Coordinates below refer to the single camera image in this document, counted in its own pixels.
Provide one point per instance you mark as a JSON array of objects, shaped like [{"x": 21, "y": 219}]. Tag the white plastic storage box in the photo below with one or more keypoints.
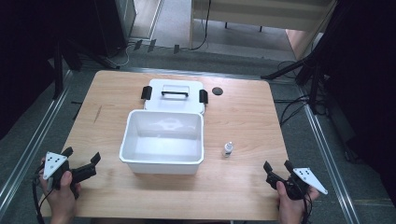
[{"x": 162, "y": 142}]

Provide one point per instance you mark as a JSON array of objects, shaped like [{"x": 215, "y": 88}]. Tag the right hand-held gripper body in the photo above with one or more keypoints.
[{"x": 295, "y": 183}]

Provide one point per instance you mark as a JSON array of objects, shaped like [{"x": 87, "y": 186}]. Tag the person's left hand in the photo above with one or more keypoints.
[{"x": 61, "y": 199}]

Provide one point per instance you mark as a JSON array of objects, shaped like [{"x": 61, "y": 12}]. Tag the dark cabinet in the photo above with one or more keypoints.
[{"x": 115, "y": 25}]

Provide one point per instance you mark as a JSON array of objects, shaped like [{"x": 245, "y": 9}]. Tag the black round table grommet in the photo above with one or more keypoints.
[{"x": 217, "y": 91}]

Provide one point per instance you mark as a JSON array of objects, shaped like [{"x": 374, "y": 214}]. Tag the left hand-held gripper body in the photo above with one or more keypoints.
[{"x": 56, "y": 168}]

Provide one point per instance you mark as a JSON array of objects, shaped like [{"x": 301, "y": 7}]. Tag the black tripod stand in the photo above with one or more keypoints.
[{"x": 306, "y": 74}]

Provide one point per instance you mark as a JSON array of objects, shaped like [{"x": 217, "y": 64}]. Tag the small white bottle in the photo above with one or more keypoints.
[{"x": 228, "y": 149}]

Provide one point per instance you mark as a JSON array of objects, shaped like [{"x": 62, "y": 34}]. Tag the person's right hand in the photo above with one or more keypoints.
[{"x": 292, "y": 206}]

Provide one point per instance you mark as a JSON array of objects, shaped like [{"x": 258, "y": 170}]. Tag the black stand with legs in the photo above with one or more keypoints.
[{"x": 62, "y": 59}]

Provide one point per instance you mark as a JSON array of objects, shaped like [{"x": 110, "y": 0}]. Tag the light wooden bench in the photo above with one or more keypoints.
[{"x": 258, "y": 14}]

